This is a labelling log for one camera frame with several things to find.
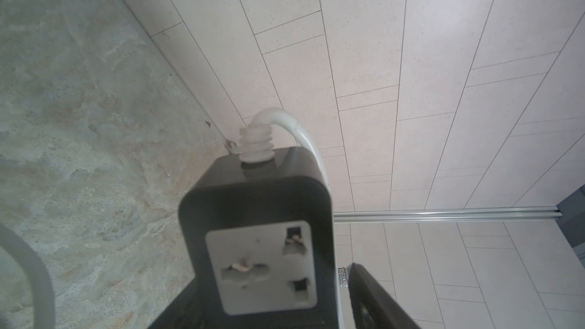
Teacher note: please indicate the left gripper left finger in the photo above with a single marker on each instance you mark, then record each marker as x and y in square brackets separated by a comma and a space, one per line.
[184, 312]

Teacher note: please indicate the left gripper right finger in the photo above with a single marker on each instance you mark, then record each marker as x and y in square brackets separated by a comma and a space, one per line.
[372, 306]

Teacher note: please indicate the black power strip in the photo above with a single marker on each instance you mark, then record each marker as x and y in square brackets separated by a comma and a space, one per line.
[261, 241]

